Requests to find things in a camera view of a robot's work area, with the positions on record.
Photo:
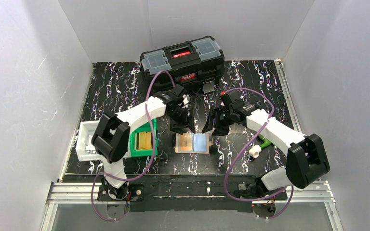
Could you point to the orange credit card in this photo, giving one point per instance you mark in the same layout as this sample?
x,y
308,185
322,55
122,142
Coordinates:
x,y
186,142

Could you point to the printed card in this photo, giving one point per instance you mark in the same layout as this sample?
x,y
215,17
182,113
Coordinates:
x,y
90,148

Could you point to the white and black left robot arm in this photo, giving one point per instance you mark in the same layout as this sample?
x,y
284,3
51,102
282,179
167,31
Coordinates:
x,y
112,135

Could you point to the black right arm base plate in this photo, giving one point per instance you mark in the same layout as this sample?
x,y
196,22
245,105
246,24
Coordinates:
x,y
249,191

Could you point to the white plastic bin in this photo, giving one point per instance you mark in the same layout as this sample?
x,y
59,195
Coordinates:
x,y
86,129

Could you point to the green plastic bin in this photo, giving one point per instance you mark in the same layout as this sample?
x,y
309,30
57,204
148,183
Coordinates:
x,y
144,127

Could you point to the yellow cards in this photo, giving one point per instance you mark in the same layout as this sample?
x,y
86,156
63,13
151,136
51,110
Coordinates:
x,y
143,141

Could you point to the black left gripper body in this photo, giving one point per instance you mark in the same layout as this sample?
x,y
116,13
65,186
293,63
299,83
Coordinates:
x,y
178,118

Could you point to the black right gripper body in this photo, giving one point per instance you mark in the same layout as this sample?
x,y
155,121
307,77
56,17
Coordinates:
x,y
221,115

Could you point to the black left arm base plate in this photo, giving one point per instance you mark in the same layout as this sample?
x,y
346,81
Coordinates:
x,y
130,193

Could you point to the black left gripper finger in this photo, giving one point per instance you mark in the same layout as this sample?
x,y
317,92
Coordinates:
x,y
176,127
190,122

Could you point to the aluminium front rail frame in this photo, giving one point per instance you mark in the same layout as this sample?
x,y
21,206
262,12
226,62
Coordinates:
x,y
69,208

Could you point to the black plastic toolbox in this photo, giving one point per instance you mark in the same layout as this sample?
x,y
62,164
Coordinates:
x,y
192,64

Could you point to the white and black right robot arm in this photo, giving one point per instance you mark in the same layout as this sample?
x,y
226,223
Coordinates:
x,y
306,156

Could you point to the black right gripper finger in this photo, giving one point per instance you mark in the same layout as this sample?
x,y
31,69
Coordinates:
x,y
221,127
210,120

